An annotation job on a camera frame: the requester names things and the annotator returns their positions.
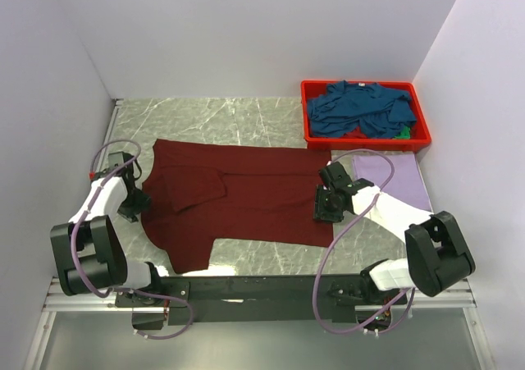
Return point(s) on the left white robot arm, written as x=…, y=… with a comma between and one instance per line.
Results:
x=87, y=252

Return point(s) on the folded lavender t-shirt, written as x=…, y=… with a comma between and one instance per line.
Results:
x=406, y=184

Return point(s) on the dark red t-shirt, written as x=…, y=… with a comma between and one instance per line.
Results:
x=204, y=192

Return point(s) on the black base beam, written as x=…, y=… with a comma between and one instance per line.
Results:
x=255, y=298

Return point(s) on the blue t-shirt in bin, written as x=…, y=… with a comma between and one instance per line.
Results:
x=378, y=112

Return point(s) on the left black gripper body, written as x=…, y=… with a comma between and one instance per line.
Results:
x=134, y=204

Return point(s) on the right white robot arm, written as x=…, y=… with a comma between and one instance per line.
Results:
x=437, y=255

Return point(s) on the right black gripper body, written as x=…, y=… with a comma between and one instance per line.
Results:
x=325, y=207

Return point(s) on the green garment in bin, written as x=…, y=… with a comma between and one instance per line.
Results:
x=405, y=133

